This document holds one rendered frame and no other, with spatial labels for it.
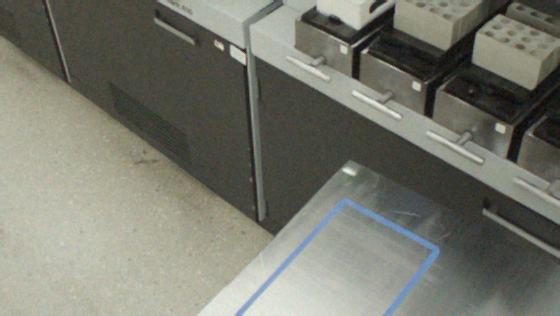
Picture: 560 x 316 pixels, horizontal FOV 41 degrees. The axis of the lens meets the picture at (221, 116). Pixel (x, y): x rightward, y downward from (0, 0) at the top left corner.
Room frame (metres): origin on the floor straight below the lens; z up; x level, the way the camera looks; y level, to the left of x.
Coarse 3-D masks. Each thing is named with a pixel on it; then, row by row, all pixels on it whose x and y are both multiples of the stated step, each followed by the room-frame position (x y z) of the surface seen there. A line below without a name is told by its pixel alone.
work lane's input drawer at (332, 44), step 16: (304, 16) 1.12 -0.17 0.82; (320, 16) 1.12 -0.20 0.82; (336, 16) 1.10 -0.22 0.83; (384, 16) 1.10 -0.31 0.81; (304, 32) 1.11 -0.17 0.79; (320, 32) 1.08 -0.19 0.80; (336, 32) 1.06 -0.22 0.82; (352, 32) 1.06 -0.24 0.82; (368, 32) 1.07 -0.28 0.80; (304, 48) 1.11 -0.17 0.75; (320, 48) 1.08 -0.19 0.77; (336, 48) 1.06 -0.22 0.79; (352, 48) 1.03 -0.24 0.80; (304, 64) 1.06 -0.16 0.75; (320, 64) 1.07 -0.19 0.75; (336, 64) 1.06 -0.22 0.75; (352, 64) 1.03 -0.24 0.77
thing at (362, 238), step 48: (336, 192) 0.69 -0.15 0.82; (384, 192) 0.68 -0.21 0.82; (288, 240) 0.62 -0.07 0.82; (336, 240) 0.61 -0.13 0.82; (384, 240) 0.60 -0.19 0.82; (432, 240) 0.59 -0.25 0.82; (480, 240) 0.58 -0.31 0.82; (240, 288) 0.55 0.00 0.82; (288, 288) 0.54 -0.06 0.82; (336, 288) 0.54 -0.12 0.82; (384, 288) 0.53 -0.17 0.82; (432, 288) 0.52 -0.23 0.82; (480, 288) 0.51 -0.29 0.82; (528, 288) 0.51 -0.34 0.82
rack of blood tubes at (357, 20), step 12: (324, 0) 1.13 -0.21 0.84; (336, 0) 1.11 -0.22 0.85; (348, 0) 1.09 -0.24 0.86; (360, 0) 1.09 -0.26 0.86; (372, 0) 1.09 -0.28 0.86; (384, 0) 1.16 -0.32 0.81; (336, 12) 1.10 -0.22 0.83; (348, 12) 1.08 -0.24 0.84; (360, 12) 1.07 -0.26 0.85; (372, 12) 1.09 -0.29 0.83; (360, 24) 1.07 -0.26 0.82
